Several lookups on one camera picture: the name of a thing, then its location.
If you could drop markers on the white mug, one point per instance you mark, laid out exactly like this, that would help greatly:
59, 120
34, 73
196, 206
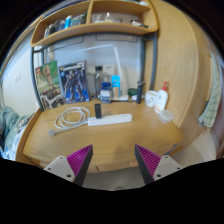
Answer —
150, 99

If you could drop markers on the blue robot model box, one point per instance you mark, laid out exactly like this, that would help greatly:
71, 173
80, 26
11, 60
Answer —
75, 83

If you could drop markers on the light blue carton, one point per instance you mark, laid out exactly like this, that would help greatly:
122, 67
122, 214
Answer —
116, 86

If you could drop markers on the white desk lamp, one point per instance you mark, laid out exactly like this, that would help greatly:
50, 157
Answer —
118, 70

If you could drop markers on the green toy figure box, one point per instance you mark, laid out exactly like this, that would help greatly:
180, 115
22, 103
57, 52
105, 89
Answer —
48, 85

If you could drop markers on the white power strip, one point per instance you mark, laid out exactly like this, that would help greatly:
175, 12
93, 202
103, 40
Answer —
111, 119

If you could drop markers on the bed with blue bedding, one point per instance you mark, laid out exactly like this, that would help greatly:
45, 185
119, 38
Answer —
10, 130

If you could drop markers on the green round container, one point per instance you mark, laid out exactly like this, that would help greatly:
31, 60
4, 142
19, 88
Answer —
132, 91

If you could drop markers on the white wall socket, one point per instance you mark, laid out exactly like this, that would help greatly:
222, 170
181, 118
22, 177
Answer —
108, 70

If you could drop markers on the green patterned cloth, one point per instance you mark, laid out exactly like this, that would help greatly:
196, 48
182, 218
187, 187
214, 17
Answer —
210, 106

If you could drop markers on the grey metal frame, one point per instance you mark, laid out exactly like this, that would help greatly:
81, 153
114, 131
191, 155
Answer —
154, 63

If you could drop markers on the small blue box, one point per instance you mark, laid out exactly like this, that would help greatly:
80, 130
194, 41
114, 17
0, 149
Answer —
105, 93

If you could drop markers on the clear bottle with black cap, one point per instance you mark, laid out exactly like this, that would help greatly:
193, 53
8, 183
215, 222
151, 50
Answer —
98, 83

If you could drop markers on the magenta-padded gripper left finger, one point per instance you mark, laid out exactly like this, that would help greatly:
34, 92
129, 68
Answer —
63, 165

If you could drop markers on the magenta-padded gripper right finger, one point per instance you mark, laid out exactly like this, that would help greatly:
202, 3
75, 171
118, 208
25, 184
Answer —
160, 165

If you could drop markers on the black cylindrical bottle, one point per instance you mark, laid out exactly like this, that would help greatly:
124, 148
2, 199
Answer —
139, 93

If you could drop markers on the wooden shelf unit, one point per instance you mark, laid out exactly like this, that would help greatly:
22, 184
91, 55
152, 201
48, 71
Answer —
93, 29

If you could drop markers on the white bottle with red cap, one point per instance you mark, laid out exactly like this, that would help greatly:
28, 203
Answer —
161, 100

